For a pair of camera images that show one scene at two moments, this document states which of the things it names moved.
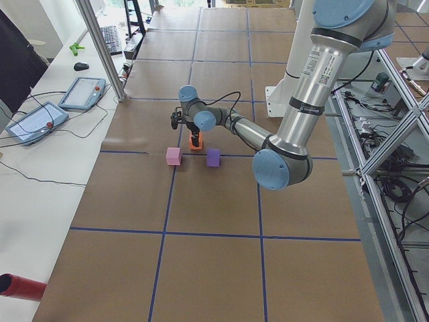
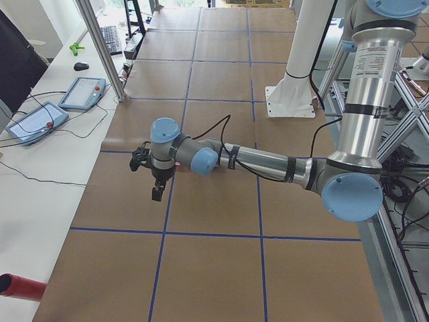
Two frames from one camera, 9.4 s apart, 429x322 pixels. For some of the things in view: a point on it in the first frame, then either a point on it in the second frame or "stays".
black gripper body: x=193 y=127 → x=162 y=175
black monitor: x=21 y=64 stays
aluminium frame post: x=88 y=16 stays
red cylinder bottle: x=13 y=285 stays
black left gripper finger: x=196 y=139 → x=159 y=191
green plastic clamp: x=75 y=47 stays
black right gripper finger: x=194 y=139 → x=157 y=191
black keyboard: x=112 y=39 stays
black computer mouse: x=80 y=66 stays
